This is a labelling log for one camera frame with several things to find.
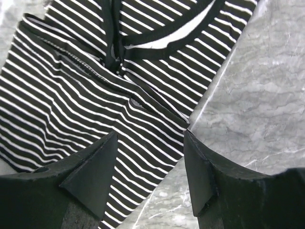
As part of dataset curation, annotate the black white striped tank top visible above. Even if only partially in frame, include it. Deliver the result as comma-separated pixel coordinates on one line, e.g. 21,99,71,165
0,0,258,229

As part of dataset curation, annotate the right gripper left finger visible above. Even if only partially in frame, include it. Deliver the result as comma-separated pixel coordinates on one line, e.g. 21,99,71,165
0,132,118,229

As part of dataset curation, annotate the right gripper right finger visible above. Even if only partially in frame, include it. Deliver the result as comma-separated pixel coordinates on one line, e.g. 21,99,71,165
183,131,305,229

